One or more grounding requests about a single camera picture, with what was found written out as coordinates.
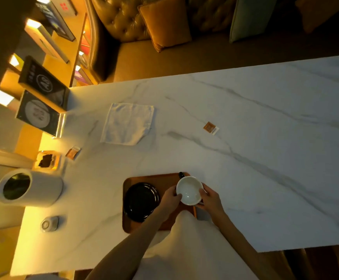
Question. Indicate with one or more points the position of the person's right hand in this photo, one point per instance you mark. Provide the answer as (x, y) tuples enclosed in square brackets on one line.
[(212, 201)]

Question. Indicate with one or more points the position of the black saucer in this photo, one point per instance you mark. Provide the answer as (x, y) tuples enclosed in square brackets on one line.
[(140, 202)]

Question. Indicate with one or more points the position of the person's left thumb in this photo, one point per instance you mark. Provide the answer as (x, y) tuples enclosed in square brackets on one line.
[(178, 196)]

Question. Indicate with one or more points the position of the yellow wooden shelf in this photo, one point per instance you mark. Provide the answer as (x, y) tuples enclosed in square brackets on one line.
[(52, 46)]

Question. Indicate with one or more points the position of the black acrylic sign stand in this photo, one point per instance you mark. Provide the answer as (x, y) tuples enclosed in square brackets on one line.
[(39, 115)]

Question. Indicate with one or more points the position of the small round white device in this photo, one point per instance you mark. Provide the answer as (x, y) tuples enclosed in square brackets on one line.
[(49, 224)]

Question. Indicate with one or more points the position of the person's right forearm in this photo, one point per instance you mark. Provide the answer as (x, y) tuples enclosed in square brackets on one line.
[(242, 244)]

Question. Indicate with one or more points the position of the black sign with round emblem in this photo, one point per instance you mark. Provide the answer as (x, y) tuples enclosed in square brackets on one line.
[(44, 83)]

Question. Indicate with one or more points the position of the white cylindrical bin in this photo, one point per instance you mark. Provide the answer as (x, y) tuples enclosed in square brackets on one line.
[(29, 188)]

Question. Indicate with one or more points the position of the brown leather sofa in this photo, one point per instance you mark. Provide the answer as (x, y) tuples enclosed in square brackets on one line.
[(187, 34)]

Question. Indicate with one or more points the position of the person's white garment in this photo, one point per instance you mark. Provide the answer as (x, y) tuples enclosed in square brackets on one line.
[(192, 250)]

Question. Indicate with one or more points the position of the person's right thumb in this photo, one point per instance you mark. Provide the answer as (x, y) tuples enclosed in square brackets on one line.
[(202, 193)]

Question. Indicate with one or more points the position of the person's left hand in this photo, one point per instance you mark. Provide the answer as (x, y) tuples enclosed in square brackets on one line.
[(169, 201)]

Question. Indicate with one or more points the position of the orange tea bag sachet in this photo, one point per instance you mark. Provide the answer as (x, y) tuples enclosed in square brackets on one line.
[(210, 128)]

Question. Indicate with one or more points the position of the green cushion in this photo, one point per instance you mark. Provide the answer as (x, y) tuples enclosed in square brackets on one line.
[(251, 17)]

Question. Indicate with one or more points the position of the dark book on shelf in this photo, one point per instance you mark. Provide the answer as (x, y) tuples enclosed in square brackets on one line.
[(55, 17)]

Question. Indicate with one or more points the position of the wooden tray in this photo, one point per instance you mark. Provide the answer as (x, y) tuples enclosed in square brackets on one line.
[(169, 183)]

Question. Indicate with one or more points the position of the dark orange cushion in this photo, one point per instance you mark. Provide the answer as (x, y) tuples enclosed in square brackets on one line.
[(321, 11)]

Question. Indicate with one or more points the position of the person's left forearm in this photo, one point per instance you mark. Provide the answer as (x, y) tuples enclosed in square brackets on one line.
[(128, 247)]

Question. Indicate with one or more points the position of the white ceramic cup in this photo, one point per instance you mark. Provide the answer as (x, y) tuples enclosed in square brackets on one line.
[(189, 190)]

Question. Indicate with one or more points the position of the orange sachet in holder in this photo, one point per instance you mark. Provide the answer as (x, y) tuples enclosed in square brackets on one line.
[(73, 152)]

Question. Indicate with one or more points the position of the white folded cloth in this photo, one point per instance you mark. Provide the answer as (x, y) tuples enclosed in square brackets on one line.
[(127, 123)]

